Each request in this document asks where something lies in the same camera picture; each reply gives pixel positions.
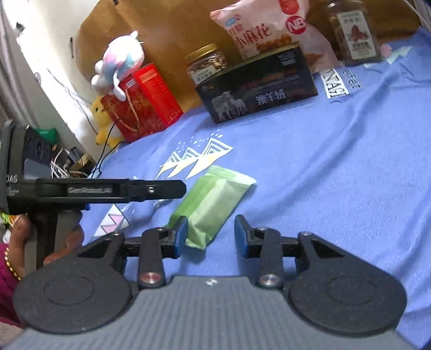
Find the white cable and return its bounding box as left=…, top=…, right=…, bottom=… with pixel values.
left=402, top=0, right=431, bottom=26

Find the red gift box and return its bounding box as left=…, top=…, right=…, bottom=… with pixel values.
left=102, top=64, right=183, bottom=142

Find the brown cushion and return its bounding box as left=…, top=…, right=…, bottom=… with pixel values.
left=307, top=1, right=421, bottom=47

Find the nut jar gold lid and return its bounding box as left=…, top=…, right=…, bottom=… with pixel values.
left=184, top=43, right=227, bottom=86

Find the left hand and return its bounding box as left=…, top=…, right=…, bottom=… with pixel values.
left=8, top=213, right=85, bottom=280

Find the blue printed cloth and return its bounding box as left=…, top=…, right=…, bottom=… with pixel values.
left=100, top=28, right=430, bottom=348

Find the yellow plush toy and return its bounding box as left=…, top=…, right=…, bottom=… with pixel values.
left=90, top=96, right=124, bottom=149

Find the light green snack packet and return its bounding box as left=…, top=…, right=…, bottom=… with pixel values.
left=168, top=166, right=256, bottom=250

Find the pink snack bag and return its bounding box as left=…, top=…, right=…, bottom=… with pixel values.
left=210, top=0, right=340, bottom=73

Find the pink white plush toy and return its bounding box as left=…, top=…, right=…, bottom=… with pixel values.
left=91, top=31, right=145, bottom=101

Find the black cable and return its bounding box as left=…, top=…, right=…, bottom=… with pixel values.
left=88, top=117, right=140, bottom=179

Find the brown snack jar gold lid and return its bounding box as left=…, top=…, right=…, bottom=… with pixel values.
left=326, top=1, right=381, bottom=66

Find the gold bead bracelet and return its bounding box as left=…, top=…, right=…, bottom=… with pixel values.
left=4, top=246, right=22, bottom=282

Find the black sheep print box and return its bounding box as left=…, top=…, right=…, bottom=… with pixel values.
left=196, top=43, right=318, bottom=124

